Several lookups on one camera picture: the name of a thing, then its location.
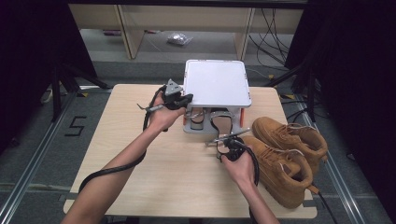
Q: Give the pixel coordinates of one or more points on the white two-tier shoe rack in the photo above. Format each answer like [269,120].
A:
[216,81]

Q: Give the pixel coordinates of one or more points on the clear plastic bag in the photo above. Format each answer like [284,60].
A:
[179,39]

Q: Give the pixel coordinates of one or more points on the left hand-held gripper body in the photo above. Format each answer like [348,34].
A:
[172,88]

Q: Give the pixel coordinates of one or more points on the person's left hand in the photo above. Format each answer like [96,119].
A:
[162,118]

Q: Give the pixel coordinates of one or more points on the black metal stand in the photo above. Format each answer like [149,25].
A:
[311,99]
[56,93]

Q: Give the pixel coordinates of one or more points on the person's right hand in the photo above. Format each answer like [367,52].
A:
[244,171]

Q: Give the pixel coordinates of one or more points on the aluminium floor rail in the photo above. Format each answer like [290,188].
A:
[341,186]
[34,165]

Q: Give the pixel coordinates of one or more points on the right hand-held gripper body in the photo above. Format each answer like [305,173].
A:
[238,149]

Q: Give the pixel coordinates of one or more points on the dark curtain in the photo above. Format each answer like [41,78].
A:
[358,62]
[25,46]

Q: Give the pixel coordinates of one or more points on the wooden shelf unit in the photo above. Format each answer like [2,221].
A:
[186,17]

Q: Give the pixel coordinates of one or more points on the tan suede boot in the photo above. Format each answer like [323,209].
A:
[280,174]
[280,132]

